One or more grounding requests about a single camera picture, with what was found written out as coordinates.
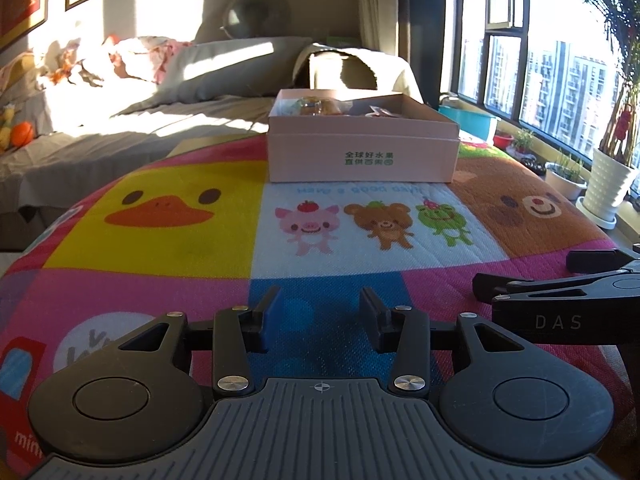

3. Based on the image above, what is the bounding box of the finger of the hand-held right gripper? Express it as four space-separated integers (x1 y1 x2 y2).
472 269 640 305
566 249 640 273

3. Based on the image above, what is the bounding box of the red hanging ornament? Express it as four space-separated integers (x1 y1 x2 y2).
614 105 632 141

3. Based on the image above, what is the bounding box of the beige curtain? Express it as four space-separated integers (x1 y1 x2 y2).
356 0 401 51

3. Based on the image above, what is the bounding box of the orange ball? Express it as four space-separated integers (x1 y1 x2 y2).
10 122 35 147

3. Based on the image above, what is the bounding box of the beige covered armchair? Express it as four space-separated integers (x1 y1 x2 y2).
292 42 423 103

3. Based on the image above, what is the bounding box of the small green potted plant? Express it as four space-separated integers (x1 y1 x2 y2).
512 129 536 156

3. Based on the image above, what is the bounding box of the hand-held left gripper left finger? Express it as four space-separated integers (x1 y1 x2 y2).
115 286 282 402

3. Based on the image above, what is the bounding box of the grey sofa bed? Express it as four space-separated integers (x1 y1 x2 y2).
0 35 313 211

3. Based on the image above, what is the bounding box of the colourful cartoon mat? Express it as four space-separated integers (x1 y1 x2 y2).
0 132 633 476

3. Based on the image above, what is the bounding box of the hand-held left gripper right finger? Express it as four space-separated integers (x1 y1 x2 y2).
359 287 528 402

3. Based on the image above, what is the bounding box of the blue plastic basin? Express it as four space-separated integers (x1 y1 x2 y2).
439 105 501 141

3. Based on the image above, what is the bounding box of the black window frame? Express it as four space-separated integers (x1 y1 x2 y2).
440 0 640 161

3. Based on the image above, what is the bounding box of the grey pillow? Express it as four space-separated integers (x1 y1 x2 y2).
117 36 313 111

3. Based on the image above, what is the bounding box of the white planter with grass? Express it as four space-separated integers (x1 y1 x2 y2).
544 152 588 201

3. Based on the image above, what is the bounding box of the silver globe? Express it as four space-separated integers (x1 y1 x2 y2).
220 0 291 40

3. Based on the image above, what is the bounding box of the bread packet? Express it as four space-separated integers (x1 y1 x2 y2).
287 95 351 117

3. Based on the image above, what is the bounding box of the pink cardboard box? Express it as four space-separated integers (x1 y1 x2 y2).
266 88 460 183

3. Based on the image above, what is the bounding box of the floral blanket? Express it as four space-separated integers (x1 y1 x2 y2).
42 35 193 86

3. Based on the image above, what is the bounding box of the yellow plush toy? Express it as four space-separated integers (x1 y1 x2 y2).
0 105 18 153

